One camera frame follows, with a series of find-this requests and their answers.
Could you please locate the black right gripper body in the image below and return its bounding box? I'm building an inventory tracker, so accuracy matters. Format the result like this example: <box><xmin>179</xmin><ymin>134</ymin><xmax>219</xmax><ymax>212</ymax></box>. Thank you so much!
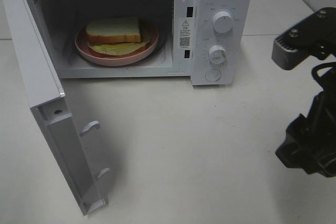
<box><xmin>276</xmin><ymin>91</ymin><xmax>335</xmax><ymax>177</ymax></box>

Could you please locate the round door release button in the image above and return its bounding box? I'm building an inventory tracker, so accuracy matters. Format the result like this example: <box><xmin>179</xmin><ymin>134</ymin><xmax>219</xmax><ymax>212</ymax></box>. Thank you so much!
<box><xmin>205</xmin><ymin>69</ymin><xmax>221</xmax><ymax>82</ymax></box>

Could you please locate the pink round plate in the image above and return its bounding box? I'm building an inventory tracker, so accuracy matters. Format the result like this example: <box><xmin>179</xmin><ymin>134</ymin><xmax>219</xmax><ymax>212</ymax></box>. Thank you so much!
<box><xmin>75</xmin><ymin>19</ymin><xmax>159</xmax><ymax>67</ymax></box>

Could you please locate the sandwich with lettuce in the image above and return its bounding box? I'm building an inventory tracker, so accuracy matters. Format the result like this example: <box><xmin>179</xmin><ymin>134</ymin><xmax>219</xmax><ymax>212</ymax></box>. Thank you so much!
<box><xmin>85</xmin><ymin>17</ymin><xmax>151</xmax><ymax>58</ymax></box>

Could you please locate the white microwave door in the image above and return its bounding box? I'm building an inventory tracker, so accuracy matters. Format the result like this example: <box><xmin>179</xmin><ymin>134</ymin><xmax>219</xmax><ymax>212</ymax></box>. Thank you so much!
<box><xmin>3</xmin><ymin>0</ymin><xmax>109</xmax><ymax>215</ymax></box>

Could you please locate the lower white timer knob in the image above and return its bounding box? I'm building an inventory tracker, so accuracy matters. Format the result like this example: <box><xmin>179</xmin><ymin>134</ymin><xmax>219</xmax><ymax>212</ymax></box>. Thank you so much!
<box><xmin>208</xmin><ymin>45</ymin><xmax>226</xmax><ymax>65</ymax></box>

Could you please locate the upper white power knob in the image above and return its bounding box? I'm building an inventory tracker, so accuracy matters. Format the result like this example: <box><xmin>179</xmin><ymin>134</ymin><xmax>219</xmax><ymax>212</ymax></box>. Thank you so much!
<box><xmin>212</xmin><ymin>10</ymin><xmax>234</xmax><ymax>34</ymax></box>

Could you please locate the white microwave oven body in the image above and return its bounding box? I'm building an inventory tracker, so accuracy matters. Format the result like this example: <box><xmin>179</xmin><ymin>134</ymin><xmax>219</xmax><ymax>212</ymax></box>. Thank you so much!
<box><xmin>41</xmin><ymin>0</ymin><xmax>250</xmax><ymax>85</ymax></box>

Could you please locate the white warning label sticker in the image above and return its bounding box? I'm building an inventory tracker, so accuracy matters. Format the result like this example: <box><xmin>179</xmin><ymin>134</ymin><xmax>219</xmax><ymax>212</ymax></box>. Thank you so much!
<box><xmin>178</xmin><ymin>17</ymin><xmax>193</xmax><ymax>48</ymax></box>

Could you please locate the glass microwave turntable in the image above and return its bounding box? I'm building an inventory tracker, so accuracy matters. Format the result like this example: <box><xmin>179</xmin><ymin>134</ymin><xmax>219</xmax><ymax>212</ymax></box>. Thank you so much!
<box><xmin>69</xmin><ymin>28</ymin><xmax>169</xmax><ymax>68</ymax></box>

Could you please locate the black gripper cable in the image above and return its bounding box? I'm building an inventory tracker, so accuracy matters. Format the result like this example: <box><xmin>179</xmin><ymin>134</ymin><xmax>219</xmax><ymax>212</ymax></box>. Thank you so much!
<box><xmin>311</xmin><ymin>61</ymin><xmax>336</xmax><ymax>96</ymax></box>

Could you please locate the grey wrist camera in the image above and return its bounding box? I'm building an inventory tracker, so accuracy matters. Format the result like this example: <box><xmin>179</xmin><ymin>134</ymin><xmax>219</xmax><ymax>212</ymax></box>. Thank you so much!
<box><xmin>271</xmin><ymin>7</ymin><xmax>335</xmax><ymax>70</ymax></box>

